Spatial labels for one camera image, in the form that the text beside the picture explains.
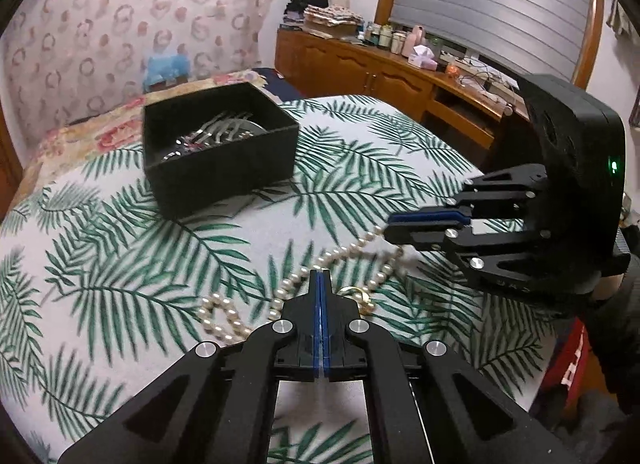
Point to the circle pattern curtain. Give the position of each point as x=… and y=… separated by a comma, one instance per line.
x=100, y=19

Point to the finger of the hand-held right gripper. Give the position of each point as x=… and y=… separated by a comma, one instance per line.
x=420, y=235
x=430, y=215

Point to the group of small bottles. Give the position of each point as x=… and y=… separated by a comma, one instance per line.
x=387, y=37

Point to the hanging pale cloth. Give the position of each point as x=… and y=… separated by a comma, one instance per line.
x=622, y=19

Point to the white power strip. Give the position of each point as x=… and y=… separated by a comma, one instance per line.
x=500, y=84

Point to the black jewelry box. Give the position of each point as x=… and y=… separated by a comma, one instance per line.
x=225, y=179

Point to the wooden cabinet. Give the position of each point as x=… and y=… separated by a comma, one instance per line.
x=350, y=69

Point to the pink white box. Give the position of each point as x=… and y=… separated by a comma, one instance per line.
x=422, y=57

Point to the red white box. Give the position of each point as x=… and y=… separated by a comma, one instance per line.
x=570, y=359

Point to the blue plastic bag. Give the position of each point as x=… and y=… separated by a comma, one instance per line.
x=167, y=67

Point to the dark blue cloth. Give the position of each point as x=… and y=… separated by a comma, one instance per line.
x=280, y=84

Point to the floral bedspread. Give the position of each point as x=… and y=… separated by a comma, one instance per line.
x=75, y=139

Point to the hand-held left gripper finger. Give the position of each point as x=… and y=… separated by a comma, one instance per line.
x=315, y=334
x=325, y=334

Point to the person's right forearm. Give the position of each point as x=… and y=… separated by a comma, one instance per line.
x=625, y=334

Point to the silver hair comb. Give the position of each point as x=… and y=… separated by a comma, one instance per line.
x=235, y=127

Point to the pile of folded clothes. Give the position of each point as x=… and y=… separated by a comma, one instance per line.
x=330, y=17

